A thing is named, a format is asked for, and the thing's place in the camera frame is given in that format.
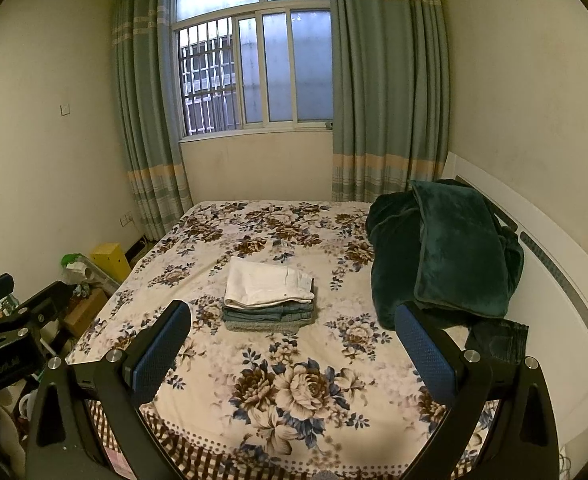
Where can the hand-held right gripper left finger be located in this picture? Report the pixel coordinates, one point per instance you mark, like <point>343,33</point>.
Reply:
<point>158,355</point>

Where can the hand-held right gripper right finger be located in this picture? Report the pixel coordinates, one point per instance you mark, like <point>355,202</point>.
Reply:
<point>424,355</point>

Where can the white pants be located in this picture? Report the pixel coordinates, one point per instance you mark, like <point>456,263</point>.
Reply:
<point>264,282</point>

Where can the folded grey pants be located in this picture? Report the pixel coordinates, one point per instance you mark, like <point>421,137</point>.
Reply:
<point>264,326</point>

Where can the cardboard box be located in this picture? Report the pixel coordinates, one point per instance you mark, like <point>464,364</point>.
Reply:
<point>86,312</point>

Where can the green and white bag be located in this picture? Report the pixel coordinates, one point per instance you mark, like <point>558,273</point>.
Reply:
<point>73,262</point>

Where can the clear plastic container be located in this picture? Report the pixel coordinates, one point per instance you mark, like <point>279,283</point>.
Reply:
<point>101,280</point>

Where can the dark denim jeans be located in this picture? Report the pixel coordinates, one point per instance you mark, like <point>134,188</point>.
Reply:
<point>499,342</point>

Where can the yellow box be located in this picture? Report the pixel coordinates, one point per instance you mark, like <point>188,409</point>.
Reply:
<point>111,260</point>

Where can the dark green plush blanket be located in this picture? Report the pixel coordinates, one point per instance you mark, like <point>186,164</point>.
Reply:
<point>449,255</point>

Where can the folded blue jeans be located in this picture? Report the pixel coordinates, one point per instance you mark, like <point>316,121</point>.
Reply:
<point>269,316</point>
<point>274,307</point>

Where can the white headboard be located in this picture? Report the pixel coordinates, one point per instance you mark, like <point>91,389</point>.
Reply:
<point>549,360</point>

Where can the bed with floral sheet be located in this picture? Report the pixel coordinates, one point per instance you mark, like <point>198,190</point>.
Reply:
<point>274,240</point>

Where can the green striped curtain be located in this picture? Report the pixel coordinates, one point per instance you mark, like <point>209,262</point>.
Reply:
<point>389,85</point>
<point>148,110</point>

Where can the window with metal bars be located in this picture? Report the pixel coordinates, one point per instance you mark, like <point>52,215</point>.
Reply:
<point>274,70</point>

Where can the white wall socket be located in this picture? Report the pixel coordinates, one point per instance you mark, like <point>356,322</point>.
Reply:
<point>126,219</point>

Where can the white wall switch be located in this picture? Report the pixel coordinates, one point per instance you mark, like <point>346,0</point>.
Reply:
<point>65,109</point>

